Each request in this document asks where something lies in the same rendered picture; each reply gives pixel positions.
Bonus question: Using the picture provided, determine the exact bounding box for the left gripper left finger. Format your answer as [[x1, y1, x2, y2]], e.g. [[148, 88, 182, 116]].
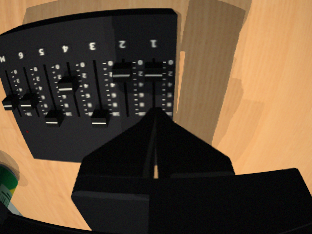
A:
[[76, 107, 156, 178]]

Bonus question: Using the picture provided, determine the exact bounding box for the black lighting desk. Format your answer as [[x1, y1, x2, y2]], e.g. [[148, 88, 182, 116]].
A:
[[0, 8, 178, 163]]

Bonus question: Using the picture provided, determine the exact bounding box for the green drink can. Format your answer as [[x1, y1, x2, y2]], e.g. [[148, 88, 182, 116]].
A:
[[0, 164, 18, 207]]

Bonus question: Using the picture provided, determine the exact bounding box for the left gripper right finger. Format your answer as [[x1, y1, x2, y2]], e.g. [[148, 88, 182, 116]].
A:
[[156, 107, 235, 178]]

